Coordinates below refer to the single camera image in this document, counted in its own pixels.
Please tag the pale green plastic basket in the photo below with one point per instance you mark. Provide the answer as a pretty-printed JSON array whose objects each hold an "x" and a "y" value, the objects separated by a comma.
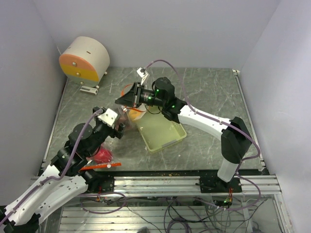
[{"x": 158, "y": 133}]

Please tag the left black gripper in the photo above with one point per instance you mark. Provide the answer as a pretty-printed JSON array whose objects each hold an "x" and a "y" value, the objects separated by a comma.
[{"x": 113, "y": 131}]

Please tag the pink dragon fruit toy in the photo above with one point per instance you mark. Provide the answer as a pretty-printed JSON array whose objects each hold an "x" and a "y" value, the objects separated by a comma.
[{"x": 103, "y": 156}]

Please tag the orange fruit toy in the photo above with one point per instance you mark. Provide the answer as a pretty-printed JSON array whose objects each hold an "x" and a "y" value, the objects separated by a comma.
[{"x": 135, "y": 115}]

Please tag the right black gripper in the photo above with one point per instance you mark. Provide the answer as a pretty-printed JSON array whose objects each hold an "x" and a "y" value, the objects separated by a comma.
[{"x": 132, "y": 97}]

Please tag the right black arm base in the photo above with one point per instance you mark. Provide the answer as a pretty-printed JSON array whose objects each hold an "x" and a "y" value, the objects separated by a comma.
[{"x": 209, "y": 184}]

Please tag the aluminium frame rail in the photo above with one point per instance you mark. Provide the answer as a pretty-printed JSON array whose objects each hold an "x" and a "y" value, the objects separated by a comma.
[{"x": 170, "y": 202}]

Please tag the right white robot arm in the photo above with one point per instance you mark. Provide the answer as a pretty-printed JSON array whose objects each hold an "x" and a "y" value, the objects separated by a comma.
[{"x": 232, "y": 133}]

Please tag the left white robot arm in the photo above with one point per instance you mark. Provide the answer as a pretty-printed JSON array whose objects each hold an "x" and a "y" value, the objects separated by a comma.
[{"x": 62, "y": 180}]

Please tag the small white grey block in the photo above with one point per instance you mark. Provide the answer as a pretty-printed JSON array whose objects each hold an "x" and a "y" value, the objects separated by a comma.
[{"x": 89, "y": 90}]

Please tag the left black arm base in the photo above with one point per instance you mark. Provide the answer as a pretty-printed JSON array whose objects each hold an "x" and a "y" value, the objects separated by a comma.
[{"x": 102, "y": 183}]

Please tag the round cream drawer cabinet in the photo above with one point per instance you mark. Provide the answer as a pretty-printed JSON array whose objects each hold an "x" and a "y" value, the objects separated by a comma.
[{"x": 85, "y": 61}]

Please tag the purple sweet potato toy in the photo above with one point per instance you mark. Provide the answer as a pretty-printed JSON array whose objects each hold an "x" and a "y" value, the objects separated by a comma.
[{"x": 124, "y": 119}]

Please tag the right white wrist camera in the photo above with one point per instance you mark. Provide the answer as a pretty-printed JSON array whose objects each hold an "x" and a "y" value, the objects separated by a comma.
[{"x": 143, "y": 74}]

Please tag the clear orange zip bag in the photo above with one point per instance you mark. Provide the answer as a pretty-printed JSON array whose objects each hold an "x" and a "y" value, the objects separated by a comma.
[{"x": 91, "y": 164}]

